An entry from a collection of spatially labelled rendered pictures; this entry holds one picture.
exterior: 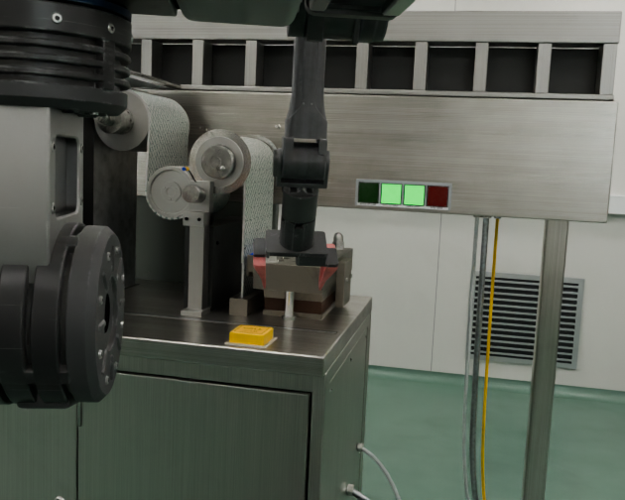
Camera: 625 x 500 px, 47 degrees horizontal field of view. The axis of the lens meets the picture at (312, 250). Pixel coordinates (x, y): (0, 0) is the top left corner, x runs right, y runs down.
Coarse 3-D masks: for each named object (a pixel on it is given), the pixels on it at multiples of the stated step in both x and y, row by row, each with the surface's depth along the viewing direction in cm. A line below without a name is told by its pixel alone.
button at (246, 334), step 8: (240, 328) 144; (248, 328) 144; (256, 328) 145; (264, 328) 145; (272, 328) 146; (232, 336) 141; (240, 336) 141; (248, 336) 141; (256, 336) 140; (264, 336) 140; (272, 336) 146; (256, 344) 140; (264, 344) 141
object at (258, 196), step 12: (252, 192) 171; (264, 192) 180; (252, 204) 171; (264, 204) 181; (252, 216) 172; (264, 216) 182; (252, 228) 173; (264, 228) 183; (252, 240) 173; (252, 252) 174
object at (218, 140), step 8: (216, 136) 165; (208, 144) 165; (216, 144) 165; (224, 144) 165; (232, 144) 164; (200, 152) 166; (232, 152) 164; (240, 152) 164; (200, 160) 166; (240, 160) 164; (200, 168) 166; (240, 168) 164; (200, 176) 167; (208, 176) 166; (232, 176) 165; (216, 184) 166; (224, 184) 166
